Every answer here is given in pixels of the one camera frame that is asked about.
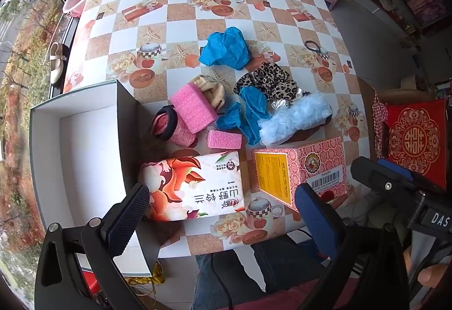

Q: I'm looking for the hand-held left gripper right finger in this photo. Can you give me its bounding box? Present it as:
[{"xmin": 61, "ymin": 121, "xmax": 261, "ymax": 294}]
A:
[{"xmin": 294, "ymin": 183, "xmax": 412, "ymax": 310}]

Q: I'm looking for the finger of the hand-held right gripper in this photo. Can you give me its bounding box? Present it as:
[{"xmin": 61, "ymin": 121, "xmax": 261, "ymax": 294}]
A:
[{"xmin": 351, "ymin": 155, "xmax": 421, "ymax": 198}]

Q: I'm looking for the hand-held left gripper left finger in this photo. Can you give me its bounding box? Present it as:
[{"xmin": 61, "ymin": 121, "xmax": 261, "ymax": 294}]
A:
[{"xmin": 34, "ymin": 184, "xmax": 159, "ymax": 310}]

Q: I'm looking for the white cardboard box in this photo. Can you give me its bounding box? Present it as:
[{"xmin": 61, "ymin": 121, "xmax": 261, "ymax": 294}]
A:
[{"xmin": 29, "ymin": 80, "xmax": 161, "ymax": 277}]

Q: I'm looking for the large pink sponge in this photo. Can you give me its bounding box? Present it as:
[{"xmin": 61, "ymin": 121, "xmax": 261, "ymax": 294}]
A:
[{"xmin": 171, "ymin": 81, "xmax": 219, "ymax": 134}]

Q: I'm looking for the leopard print scrunchie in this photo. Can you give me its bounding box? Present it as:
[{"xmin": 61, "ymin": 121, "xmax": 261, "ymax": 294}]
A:
[{"xmin": 234, "ymin": 63, "xmax": 298, "ymax": 102}]

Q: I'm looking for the person's right hand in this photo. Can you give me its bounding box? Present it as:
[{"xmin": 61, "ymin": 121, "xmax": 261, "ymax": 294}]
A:
[{"xmin": 403, "ymin": 248, "xmax": 450, "ymax": 292}]

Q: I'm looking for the pink patterned carton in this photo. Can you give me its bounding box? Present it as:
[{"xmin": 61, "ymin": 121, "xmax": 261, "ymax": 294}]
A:
[{"xmin": 251, "ymin": 136, "xmax": 348, "ymax": 213}]

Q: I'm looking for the red gingham cloth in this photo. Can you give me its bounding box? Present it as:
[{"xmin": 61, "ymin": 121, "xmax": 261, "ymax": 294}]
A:
[{"xmin": 372, "ymin": 89, "xmax": 391, "ymax": 159}]

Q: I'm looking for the red patterned cushion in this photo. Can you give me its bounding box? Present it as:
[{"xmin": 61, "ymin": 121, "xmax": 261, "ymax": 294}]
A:
[{"xmin": 383, "ymin": 98, "xmax": 447, "ymax": 190}]

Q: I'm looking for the brown chair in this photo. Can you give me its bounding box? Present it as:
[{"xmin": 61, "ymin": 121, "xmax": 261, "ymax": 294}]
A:
[{"xmin": 357, "ymin": 76, "xmax": 440, "ymax": 162}]

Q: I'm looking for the person's maroon garment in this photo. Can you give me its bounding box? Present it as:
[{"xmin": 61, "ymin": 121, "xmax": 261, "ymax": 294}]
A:
[{"xmin": 229, "ymin": 278, "xmax": 357, "ymax": 310}]

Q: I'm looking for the floral tissue pack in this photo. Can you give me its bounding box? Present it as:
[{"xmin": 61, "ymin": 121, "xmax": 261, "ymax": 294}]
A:
[{"xmin": 138, "ymin": 152, "xmax": 245, "ymax": 222}]

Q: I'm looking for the light blue fluffy scrunchie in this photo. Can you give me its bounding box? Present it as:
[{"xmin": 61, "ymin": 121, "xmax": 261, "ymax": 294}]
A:
[{"xmin": 258, "ymin": 92, "xmax": 333, "ymax": 146}]

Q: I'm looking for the pink glitter roll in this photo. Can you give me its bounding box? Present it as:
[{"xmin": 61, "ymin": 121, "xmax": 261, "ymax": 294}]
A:
[{"xmin": 155, "ymin": 112, "xmax": 197, "ymax": 148}]

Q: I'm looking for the small pink sponge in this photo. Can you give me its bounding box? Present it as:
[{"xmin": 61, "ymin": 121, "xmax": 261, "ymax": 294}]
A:
[{"xmin": 207, "ymin": 130, "xmax": 243, "ymax": 150}]

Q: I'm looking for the blue rubber glove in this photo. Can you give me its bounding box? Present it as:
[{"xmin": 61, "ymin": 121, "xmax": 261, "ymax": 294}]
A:
[{"xmin": 216, "ymin": 86, "xmax": 272, "ymax": 146}]

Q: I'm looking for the beige knitted cloth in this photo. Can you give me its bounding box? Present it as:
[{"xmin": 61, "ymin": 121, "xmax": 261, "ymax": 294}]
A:
[{"xmin": 190, "ymin": 74, "xmax": 227, "ymax": 112}]

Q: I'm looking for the cream shoe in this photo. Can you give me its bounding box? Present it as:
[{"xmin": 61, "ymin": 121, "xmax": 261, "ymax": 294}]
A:
[{"xmin": 49, "ymin": 42, "xmax": 68, "ymax": 85}]

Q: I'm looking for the blue cloth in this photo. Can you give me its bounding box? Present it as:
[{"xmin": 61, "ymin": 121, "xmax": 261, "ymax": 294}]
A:
[{"xmin": 198, "ymin": 27, "xmax": 249, "ymax": 71}]

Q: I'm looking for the glass window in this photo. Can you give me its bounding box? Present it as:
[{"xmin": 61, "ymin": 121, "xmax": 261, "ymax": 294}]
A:
[{"xmin": 0, "ymin": 0, "xmax": 94, "ymax": 296}]

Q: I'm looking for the checkered printed tablecloth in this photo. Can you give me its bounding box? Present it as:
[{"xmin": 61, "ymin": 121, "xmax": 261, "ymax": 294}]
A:
[{"xmin": 62, "ymin": 0, "xmax": 361, "ymax": 256}]

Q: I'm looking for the black cable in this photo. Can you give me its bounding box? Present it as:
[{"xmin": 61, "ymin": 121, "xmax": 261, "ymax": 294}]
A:
[{"xmin": 209, "ymin": 250, "xmax": 234, "ymax": 310}]

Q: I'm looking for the thick black hair tie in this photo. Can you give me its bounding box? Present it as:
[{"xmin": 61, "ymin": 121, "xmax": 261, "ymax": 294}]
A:
[{"xmin": 152, "ymin": 106, "xmax": 179, "ymax": 141}]

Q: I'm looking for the thin black hair tie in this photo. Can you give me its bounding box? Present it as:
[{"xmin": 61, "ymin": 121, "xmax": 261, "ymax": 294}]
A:
[{"xmin": 304, "ymin": 40, "xmax": 331, "ymax": 55}]

